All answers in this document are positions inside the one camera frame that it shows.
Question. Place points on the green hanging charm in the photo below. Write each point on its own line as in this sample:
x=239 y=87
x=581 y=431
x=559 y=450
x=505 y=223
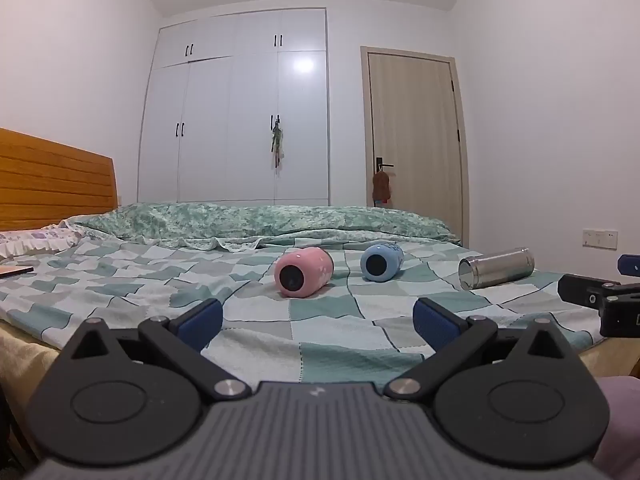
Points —
x=277 y=142

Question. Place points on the white wall socket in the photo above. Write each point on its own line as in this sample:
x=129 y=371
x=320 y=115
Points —
x=600 y=239

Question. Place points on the pink floral pillow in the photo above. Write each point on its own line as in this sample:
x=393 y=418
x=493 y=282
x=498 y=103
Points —
x=35 y=240

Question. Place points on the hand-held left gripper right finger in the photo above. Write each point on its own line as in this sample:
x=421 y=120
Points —
x=434 y=322

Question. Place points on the dark flat phone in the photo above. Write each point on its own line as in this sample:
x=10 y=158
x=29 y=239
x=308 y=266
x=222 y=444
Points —
x=15 y=271

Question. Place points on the yellow mattress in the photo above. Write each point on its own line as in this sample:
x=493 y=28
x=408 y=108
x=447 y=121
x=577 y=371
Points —
x=25 y=355

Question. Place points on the brown hanging pouch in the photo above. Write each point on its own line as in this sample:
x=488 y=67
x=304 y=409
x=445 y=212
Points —
x=381 y=187

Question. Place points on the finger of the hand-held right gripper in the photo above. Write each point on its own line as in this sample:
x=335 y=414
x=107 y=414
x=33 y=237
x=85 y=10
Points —
x=629 y=264
x=580 y=290

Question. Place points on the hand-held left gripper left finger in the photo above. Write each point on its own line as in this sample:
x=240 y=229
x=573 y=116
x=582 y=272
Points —
x=200 y=322

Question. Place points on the wooden headboard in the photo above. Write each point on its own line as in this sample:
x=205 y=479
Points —
x=50 y=180

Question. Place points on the pink cup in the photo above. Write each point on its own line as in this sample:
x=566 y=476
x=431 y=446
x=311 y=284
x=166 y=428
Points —
x=305 y=272

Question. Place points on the stainless steel cup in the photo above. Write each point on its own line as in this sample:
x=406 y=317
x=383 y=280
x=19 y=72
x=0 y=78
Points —
x=497 y=267

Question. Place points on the white wardrobe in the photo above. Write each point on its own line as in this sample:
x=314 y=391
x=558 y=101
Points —
x=225 y=125

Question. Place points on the green floral duvet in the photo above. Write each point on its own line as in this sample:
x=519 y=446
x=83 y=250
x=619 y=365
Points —
x=250 y=220

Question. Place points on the person's pink clothing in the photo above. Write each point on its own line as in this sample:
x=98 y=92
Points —
x=622 y=425

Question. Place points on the green checkered bed sheet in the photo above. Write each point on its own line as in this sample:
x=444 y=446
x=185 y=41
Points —
x=150 y=280

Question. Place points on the beige wooden door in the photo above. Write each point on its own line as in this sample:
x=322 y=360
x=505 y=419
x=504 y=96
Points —
x=415 y=150

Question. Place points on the blue cup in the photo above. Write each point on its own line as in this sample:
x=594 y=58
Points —
x=381 y=261

